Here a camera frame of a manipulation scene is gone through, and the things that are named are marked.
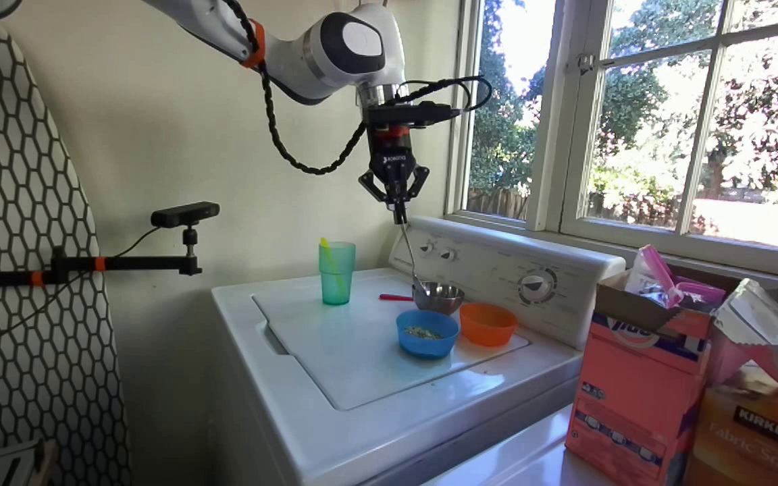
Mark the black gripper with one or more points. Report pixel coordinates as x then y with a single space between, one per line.
392 158

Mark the silver metal spoon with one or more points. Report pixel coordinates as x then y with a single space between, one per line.
405 257

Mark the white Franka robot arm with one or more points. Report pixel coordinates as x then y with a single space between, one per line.
335 56

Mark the yellow plastic spoon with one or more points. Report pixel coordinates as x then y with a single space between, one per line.
324 244

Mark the red plastic spoon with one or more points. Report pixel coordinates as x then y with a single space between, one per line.
396 299

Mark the green translucent plastic cup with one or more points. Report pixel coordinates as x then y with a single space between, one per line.
335 279

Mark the silver metal bowl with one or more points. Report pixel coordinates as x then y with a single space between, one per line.
445 299

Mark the blue plastic bowl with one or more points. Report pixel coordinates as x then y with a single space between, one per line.
427 347

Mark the orange plastic bowl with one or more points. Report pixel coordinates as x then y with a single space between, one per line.
486 329

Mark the small white control knob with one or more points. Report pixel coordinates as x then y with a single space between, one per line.
447 256
426 246

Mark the rolled oats heap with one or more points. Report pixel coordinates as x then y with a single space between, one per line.
423 334

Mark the large white timer dial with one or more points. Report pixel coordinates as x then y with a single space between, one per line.
538 288

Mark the white washing machine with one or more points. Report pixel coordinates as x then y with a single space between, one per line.
353 360

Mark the pink plastic bag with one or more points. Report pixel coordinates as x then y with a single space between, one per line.
661 273

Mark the orange Tide detergent box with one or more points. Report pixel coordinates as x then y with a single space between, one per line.
636 395

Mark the honeycomb pattern ironing board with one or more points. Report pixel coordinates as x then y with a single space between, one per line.
20 272

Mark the Kirkland cardboard box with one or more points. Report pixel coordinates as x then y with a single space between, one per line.
758 423

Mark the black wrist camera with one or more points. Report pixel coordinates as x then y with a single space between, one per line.
418 115

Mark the white wooden window frame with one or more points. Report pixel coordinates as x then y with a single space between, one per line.
578 117

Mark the black stereo camera bar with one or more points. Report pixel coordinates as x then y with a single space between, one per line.
184 214

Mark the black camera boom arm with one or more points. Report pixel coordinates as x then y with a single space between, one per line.
129 262

